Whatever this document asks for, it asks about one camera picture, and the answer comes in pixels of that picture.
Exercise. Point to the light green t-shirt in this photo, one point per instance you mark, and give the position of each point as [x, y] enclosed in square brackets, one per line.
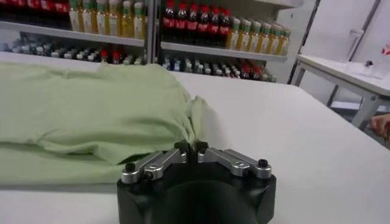
[91, 115]

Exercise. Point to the person's hand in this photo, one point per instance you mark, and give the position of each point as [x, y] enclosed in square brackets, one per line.
[382, 126]

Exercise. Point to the yellow drink bottle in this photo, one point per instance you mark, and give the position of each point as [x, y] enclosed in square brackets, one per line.
[113, 22]
[253, 41]
[233, 38]
[243, 39]
[100, 21]
[87, 20]
[139, 23]
[264, 42]
[74, 19]
[285, 45]
[274, 44]
[126, 22]

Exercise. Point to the white side table with legs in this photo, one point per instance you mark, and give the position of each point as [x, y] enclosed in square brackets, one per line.
[335, 71]

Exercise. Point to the cola bottle red cap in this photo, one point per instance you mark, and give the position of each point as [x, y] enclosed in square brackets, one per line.
[214, 28]
[20, 7]
[181, 23]
[6, 7]
[34, 7]
[192, 25]
[61, 8]
[203, 26]
[169, 22]
[224, 30]
[47, 7]

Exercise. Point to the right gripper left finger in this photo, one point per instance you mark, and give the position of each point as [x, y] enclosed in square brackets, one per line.
[158, 164]

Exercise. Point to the clear plastic bottle red label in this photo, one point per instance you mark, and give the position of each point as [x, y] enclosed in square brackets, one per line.
[387, 50]

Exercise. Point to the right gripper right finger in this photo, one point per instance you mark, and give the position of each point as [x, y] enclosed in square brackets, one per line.
[234, 162]

